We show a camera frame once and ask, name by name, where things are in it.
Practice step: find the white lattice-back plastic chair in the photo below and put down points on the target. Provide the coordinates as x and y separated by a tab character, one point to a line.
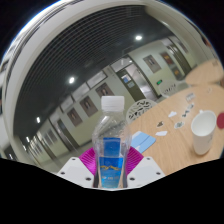
140	110
171	88

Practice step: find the dark framed door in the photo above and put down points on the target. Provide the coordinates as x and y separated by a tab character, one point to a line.
133	81

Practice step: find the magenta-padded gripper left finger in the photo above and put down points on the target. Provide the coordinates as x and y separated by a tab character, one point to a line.
75	171

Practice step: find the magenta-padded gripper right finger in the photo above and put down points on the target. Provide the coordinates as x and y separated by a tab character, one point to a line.
146	171

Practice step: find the light blue booklet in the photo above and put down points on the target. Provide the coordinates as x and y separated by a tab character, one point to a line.
145	140

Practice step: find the green exit sign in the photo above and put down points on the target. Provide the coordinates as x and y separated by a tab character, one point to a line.
159	81

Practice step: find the white cup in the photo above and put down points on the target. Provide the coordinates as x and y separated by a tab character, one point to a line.
203	133

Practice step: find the flat round red coaster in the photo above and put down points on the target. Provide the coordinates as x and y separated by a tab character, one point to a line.
221	120

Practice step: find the clear water bottle blue label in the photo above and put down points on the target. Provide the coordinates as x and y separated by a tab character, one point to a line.
111	146

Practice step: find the framed wall pictures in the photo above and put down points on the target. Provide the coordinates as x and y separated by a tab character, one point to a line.
151	63

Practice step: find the round ceiling lights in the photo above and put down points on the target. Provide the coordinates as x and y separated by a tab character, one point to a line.
138	37

